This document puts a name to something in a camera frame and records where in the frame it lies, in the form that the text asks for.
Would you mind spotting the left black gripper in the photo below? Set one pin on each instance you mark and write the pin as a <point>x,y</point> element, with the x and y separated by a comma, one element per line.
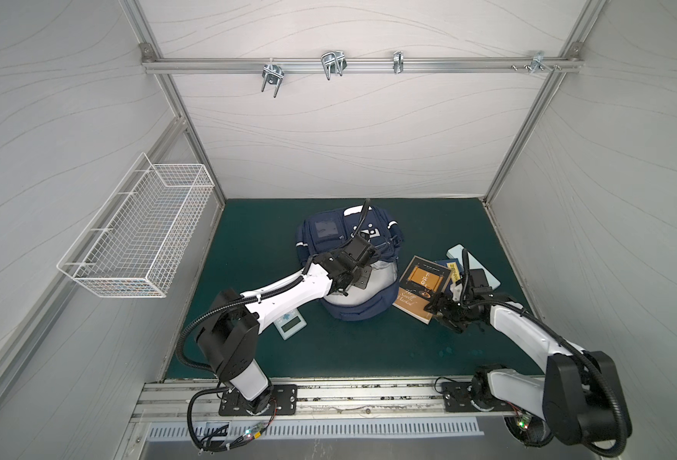
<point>358,253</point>

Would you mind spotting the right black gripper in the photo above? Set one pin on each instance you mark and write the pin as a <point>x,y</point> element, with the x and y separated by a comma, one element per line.
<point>450,308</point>

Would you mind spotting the navy blue backpack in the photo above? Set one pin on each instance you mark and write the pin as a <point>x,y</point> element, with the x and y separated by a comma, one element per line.
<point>378,284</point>

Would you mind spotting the blue book yellow label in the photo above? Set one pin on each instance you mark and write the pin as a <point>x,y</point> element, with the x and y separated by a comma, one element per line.
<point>455,267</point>

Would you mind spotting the brown kraft book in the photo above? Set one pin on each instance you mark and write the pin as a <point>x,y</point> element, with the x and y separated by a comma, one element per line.
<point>413,305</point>

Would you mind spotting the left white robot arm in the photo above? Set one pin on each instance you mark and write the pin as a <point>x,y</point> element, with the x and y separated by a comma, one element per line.
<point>224,340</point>

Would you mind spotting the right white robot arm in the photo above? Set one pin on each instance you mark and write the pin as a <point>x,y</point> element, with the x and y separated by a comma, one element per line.
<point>578,400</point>

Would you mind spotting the light green pencil case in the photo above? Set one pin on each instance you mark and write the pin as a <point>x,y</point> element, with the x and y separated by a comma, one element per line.
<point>455,252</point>

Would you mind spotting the light green calculator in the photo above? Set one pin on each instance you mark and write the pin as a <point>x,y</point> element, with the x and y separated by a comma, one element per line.
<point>289,324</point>

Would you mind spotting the metal double hook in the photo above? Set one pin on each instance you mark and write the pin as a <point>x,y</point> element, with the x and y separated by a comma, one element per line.
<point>333,63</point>

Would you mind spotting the small metal hook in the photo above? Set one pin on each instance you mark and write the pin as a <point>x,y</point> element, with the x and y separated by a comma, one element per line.
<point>398,62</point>

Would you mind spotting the aluminium cross bar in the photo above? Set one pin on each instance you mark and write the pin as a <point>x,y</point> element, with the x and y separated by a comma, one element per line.
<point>355,65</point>

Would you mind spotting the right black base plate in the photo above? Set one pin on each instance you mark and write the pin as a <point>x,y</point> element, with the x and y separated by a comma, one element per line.
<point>457,397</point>

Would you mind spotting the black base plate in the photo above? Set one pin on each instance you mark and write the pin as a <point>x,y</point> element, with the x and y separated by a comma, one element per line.
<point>279,399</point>
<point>457,397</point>

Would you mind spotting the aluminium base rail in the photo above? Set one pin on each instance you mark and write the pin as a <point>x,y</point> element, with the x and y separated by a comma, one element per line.
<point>316,399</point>

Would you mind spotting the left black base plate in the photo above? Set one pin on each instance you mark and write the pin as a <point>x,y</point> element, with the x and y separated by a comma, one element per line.
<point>279,399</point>

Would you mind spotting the white slotted cable duct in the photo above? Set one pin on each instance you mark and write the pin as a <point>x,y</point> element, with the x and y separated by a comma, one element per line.
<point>410,428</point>

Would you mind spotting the white wire basket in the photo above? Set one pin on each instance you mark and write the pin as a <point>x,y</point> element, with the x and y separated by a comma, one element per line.
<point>135,242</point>

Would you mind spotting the metal bracket with screws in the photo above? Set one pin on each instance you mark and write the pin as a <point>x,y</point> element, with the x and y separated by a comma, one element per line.
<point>537,65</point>

